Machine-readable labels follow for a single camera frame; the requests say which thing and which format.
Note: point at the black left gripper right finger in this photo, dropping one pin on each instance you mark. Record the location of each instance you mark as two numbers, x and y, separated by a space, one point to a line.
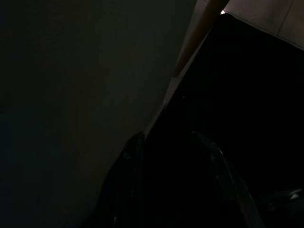
228 185

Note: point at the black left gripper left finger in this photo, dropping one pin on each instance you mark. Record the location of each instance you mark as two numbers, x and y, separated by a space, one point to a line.
126 180

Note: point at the wooden table leg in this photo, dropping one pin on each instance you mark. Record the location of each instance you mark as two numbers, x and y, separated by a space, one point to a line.
199 35

